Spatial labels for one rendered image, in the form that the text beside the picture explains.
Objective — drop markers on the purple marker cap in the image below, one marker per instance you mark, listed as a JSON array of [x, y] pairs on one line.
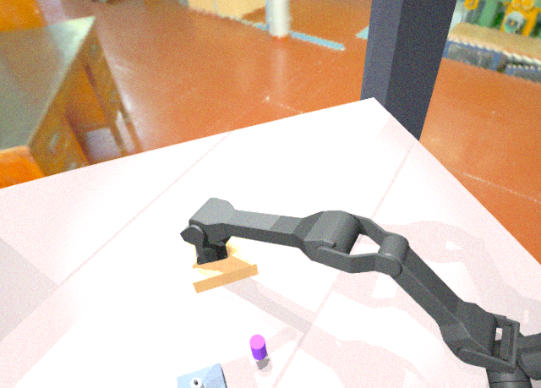
[[257, 346]]

